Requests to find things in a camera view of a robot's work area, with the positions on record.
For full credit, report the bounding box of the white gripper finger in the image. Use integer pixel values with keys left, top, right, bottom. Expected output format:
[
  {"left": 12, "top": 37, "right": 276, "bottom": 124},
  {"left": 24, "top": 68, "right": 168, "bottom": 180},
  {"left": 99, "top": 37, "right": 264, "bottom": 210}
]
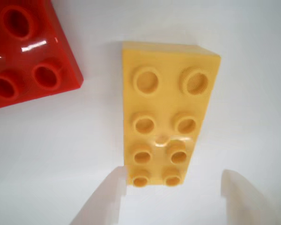
[
  {"left": 220, "top": 169, "right": 281, "bottom": 225},
  {"left": 70, "top": 165, "right": 128, "bottom": 225}
]

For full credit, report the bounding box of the red lego baseplate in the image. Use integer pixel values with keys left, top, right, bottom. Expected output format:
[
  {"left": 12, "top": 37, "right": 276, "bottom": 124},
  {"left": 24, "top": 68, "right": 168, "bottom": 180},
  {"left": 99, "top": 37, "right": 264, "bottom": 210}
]
[{"left": 0, "top": 0, "right": 85, "bottom": 111}]

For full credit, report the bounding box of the yellow lego brick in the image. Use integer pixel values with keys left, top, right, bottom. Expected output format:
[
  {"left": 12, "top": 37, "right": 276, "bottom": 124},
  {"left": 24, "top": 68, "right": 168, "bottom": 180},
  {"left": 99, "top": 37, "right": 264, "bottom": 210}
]
[{"left": 121, "top": 41, "right": 222, "bottom": 188}]

